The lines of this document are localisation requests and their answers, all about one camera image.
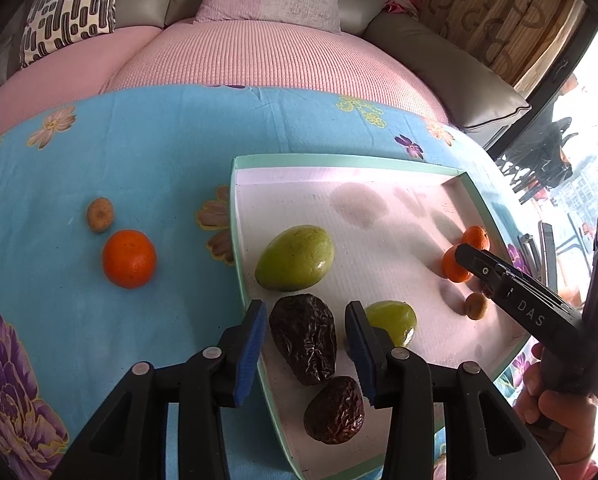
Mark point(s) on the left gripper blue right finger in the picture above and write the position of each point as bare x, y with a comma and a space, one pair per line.
371, 351

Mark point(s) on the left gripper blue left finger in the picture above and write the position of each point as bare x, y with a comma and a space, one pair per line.
232, 363

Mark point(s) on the round green apple-like fruit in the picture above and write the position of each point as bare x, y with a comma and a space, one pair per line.
397, 318

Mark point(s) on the dark red date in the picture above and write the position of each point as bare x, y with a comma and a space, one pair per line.
336, 414
304, 332

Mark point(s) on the oval green jujube fruit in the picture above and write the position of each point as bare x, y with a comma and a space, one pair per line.
296, 259

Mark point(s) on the brown longan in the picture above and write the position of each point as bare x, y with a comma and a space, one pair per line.
475, 306
100, 215

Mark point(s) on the orange tangerine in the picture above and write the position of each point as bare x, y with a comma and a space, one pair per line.
451, 269
129, 259
477, 237

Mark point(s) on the person's right hand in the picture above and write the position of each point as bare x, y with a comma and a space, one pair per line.
577, 414

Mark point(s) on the teal shallow tray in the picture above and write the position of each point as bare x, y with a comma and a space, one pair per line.
390, 222

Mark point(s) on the smartphone on stand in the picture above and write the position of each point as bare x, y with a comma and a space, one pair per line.
549, 271

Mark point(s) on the floral blue tablecloth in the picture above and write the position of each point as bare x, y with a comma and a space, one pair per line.
162, 156

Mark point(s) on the pink sofa seat cover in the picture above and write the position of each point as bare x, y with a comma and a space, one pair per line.
249, 53

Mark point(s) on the brown patterned curtain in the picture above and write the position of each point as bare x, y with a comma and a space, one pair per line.
517, 39

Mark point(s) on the grey sofa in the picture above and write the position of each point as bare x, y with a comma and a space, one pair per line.
476, 100

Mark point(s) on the black white patterned cushion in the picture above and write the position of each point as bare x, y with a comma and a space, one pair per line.
52, 25

